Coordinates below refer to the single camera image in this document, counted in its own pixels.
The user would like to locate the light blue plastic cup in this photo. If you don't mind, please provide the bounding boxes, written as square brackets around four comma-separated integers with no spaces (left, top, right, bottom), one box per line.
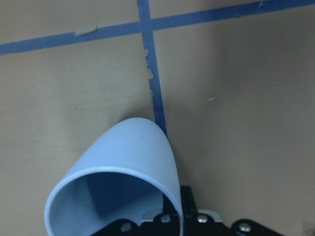
[44,118,184,236]

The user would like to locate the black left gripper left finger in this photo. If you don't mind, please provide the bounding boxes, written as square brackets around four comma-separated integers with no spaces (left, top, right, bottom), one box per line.
[93,195,180,236]

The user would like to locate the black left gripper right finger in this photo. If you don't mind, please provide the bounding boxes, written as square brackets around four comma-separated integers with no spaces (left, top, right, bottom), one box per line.
[180,185,280,236]

